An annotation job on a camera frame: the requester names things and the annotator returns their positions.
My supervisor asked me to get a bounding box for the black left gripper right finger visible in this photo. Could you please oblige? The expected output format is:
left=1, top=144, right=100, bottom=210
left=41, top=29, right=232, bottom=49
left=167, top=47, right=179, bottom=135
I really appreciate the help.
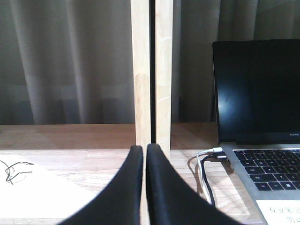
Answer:
left=146, top=143, right=238, bottom=225

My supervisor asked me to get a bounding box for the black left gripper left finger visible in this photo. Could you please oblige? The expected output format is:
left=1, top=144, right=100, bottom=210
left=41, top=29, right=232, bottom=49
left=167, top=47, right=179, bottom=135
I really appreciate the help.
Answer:
left=60, top=145, right=143, bottom=225

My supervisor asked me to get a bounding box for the white label card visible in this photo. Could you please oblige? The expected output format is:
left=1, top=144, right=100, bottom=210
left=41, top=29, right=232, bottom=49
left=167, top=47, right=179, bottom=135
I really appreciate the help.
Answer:
left=256, top=200, right=300, bottom=225

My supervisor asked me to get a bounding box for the silver laptop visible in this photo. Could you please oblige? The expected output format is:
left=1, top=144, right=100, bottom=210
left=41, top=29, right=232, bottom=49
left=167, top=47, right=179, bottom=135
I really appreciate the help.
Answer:
left=212, top=39, right=300, bottom=225

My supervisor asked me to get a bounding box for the grey curtain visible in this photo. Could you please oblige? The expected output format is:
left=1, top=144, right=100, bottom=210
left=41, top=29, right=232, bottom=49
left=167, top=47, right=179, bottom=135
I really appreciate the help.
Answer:
left=0, top=0, right=300, bottom=124

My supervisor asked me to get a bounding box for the black laptop cable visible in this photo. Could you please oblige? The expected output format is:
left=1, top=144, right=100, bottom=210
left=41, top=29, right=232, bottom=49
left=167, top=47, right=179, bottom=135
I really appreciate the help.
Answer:
left=201, top=153, right=227, bottom=207

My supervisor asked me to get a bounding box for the white laptop cable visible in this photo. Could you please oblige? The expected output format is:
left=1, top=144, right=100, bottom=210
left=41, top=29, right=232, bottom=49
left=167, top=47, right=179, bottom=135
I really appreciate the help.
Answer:
left=187, top=147, right=223, bottom=200

